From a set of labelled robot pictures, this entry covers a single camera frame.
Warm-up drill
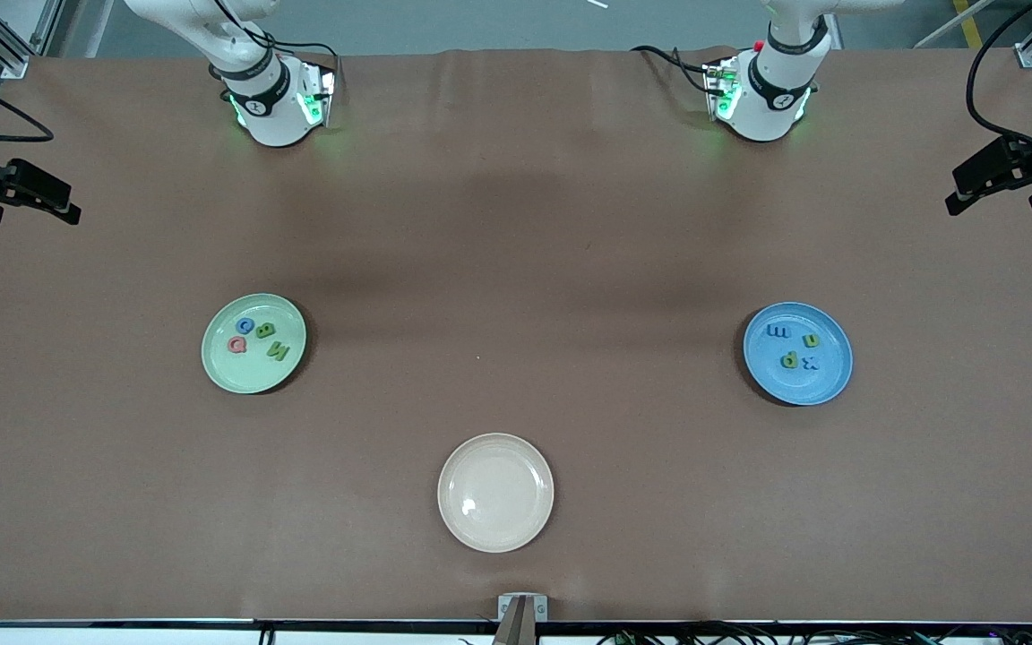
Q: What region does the silver arm base connector panel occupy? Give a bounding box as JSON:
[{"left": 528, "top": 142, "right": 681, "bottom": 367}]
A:
[
  {"left": 704, "top": 58, "right": 743, "bottom": 122},
  {"left": 299, "top": 61, "right": 338, "bottom": 128}
]

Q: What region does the green plate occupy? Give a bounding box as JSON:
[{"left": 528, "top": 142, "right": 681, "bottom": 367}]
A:
[{"left": 201, "top": 293, "right": 308, "bottom": 395}]

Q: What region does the blue plate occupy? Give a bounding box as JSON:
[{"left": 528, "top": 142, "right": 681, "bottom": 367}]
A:
[{"left": 743, "top": 303, "right": 854, "bottom": 406}]

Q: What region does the brown table mat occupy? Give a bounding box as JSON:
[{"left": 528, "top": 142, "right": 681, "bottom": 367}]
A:
[{"left": 0, "top": 47, "right": 1032, "bottom": 625}]

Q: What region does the beige plate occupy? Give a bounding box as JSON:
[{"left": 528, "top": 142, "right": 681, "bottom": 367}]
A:
[{"left": 437, "top": 433, "right": 555, "bottom": 554}]

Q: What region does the black arm base cable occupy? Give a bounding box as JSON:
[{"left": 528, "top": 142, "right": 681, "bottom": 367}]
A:
[
  {"left": 243, "top": 25, "right": 342, "bottom": 73},
  {"left": 631, "top": 45, "right": 714, "bottom": 95}
]

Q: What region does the white table edge rail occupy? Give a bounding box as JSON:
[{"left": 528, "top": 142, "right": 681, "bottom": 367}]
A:
[{"left": 0, "top": 620, "right": 1032, "bottom": 645}]

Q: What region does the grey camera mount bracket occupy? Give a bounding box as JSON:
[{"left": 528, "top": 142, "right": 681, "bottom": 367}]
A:
[{"left": 497, "top": 593, "right": 549, "bottom": 623}]

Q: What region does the tan camera support post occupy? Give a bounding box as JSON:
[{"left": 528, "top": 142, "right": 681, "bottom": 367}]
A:
[{"left": 491, "top": 597, "right": 542, "bottom": 645}]

